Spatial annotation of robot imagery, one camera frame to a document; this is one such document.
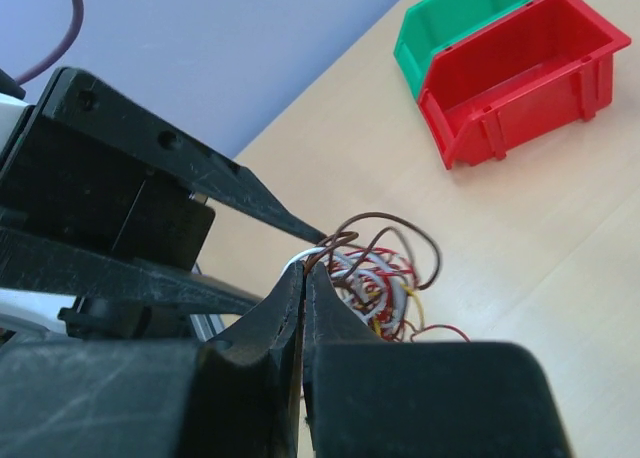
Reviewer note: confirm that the left green bin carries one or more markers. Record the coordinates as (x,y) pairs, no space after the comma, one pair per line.
(431,26)

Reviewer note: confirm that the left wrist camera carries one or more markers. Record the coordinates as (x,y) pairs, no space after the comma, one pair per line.
(12,105)

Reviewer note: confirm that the red bin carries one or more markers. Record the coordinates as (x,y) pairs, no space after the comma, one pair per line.
(540,67)

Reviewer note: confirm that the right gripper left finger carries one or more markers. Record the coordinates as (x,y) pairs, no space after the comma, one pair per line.
(234,396)

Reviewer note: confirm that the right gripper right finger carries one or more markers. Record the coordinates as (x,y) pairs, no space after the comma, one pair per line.
(370,398)

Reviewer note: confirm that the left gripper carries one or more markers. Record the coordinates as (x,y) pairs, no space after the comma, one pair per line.
(72,189)

